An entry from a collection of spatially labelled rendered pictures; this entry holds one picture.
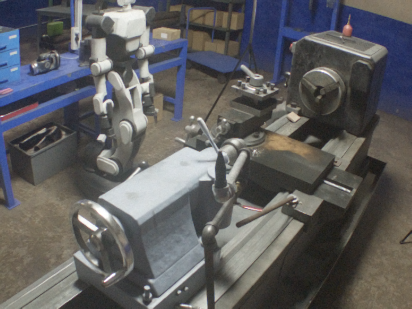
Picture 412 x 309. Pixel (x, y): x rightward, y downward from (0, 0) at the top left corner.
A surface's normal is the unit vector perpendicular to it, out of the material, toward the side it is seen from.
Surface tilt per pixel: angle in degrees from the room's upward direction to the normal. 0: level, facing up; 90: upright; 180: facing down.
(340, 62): 90
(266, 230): 0
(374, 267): 0
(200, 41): 90
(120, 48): 98
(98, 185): 0
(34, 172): 90
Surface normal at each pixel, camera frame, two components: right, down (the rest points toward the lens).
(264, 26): -0.55, 0.36
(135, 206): 0.09, -0.87
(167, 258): 0.79, -0.05
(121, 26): 0.30, 0.41
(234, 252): 0.68, -0.33
